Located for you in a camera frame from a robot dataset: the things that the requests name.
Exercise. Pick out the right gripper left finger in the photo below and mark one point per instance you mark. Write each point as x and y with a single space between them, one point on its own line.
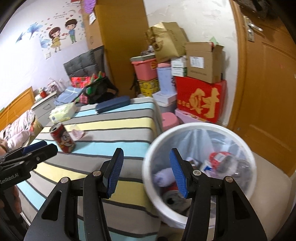
99 185

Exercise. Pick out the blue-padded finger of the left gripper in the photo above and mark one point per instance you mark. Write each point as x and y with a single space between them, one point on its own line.
28 149

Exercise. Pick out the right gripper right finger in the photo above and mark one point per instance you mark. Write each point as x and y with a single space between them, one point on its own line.
197 186

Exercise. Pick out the red drink can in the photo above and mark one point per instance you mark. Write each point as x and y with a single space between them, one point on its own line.
174 199

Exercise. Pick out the white foam wrap sheet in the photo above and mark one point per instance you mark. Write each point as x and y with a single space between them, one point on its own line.
164 178

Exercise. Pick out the red soda can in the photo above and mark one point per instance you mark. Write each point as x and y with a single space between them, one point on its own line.
59 133

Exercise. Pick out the crushed cola plastic bottle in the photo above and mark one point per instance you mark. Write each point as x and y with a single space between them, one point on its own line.
221 164

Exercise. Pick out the white round trash bin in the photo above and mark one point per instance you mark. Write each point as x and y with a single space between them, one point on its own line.
210 149

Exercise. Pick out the grey drawer cabinet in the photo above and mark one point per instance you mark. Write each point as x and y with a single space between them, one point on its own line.
43 108

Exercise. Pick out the wooden headboard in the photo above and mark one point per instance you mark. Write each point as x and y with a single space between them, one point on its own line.
17 107

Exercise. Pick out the yellow tissue pack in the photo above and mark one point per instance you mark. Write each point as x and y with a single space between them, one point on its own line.
63 112

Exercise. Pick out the striped bed cover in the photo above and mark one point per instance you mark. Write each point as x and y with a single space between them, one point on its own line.
129 213

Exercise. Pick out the blue folded cloth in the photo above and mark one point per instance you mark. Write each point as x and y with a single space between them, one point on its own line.
70 94

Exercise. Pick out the pink purple flat box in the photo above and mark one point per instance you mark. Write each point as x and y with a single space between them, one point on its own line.
185 117

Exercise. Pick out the pink round stool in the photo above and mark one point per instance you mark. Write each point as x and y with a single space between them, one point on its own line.
169 120

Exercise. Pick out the dark blue long case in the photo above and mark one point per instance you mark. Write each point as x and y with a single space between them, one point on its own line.
112 104

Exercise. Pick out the red cardboard gift box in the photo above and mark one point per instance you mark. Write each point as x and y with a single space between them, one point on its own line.
201 99

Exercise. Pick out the black bag with red cloth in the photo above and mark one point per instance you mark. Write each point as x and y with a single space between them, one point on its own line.
96 88

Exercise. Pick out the light blue cylindrical bin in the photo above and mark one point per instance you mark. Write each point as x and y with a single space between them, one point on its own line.
166 80

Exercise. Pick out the dark grey quilted cushion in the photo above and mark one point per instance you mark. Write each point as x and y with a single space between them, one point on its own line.
86 64

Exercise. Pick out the yellow printed box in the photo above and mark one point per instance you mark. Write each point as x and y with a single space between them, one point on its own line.
148 88

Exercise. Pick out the white small stacked boxes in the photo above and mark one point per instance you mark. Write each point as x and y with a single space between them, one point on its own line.
179 66

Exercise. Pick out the brown open cardboard box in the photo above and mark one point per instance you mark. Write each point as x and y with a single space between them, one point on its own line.
204 61

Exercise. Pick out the pink plastic storage box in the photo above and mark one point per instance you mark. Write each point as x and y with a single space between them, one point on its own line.
145 70

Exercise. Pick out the yellow wooden wardrobe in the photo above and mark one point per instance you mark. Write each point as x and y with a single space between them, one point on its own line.
118 26

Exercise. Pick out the golden paper gift bag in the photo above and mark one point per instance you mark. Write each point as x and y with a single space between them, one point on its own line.
167 40

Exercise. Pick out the brown wooden door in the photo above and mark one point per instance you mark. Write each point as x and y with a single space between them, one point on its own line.
263 112

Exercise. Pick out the cartoon couple wall sticker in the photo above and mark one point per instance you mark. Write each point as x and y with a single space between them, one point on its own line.
58 31

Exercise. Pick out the silver door handle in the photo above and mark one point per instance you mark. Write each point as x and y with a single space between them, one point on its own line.
250 27

